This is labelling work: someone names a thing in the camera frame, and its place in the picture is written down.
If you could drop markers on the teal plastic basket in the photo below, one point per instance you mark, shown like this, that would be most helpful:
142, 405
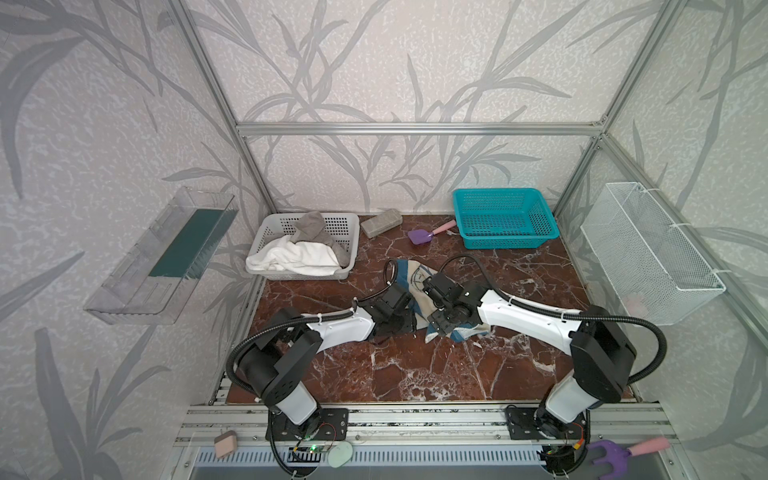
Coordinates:
503, 218

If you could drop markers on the aluminium front rail frame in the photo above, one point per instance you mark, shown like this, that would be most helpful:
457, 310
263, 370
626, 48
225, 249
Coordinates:
426, 433

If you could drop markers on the grey sponge block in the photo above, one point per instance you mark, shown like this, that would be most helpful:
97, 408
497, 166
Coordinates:
381, 223

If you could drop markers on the purple pink toy fork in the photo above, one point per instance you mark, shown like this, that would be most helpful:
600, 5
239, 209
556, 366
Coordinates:
618, 457

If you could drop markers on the grey towel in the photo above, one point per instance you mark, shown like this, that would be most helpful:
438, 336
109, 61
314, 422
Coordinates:
312, 228

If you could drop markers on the small green circuit board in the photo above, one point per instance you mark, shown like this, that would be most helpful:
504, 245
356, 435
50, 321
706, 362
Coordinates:
311, 453

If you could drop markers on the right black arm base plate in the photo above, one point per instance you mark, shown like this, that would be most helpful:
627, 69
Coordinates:
522, 423

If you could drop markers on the blue beige Doraemon towel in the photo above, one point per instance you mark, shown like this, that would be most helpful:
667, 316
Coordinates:
412, 274

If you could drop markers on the white wire mesh basket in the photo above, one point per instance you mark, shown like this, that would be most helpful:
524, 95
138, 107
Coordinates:
653, 267

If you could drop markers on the clear acrylic wall shelf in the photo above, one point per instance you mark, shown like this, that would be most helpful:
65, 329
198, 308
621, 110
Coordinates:
156, 278

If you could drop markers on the purple pink toy spatula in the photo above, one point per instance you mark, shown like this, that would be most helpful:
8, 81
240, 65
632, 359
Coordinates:
421, 236

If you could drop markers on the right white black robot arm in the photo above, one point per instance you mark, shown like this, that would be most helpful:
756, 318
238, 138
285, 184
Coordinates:
602, 355

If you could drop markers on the white towel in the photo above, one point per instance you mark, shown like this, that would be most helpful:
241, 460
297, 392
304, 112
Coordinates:
302, 258

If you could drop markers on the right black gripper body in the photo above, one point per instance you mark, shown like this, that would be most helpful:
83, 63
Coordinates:
441, 318

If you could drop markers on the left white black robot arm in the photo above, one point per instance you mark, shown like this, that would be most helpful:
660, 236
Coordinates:
272, 363

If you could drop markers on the brown square block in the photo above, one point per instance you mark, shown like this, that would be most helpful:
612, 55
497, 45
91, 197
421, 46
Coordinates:
225, 444

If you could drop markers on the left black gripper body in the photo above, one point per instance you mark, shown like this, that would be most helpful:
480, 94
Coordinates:
403, 315

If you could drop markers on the pale green oval disc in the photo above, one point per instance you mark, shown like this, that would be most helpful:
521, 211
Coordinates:
340, 454

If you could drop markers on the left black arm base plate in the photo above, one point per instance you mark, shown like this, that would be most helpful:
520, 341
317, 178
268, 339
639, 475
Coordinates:
327, 424

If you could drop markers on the white perforated plastic basket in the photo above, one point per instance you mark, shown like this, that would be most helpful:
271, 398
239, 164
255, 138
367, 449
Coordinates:
343, 227

